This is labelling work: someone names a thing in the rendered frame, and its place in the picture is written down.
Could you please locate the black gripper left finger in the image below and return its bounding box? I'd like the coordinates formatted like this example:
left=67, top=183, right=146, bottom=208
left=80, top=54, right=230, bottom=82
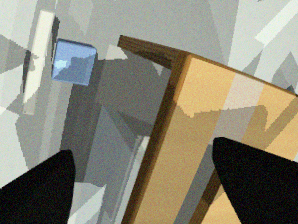
left=0, top=149, right=76, bottom=224

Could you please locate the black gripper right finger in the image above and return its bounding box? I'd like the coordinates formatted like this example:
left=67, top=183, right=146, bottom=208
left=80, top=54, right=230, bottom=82
left=212, top=137, right=298, bottom=224

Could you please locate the dark blue block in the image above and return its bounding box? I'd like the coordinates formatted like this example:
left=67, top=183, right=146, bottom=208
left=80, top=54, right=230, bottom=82
left=52, top=37, right=97, bottom=85

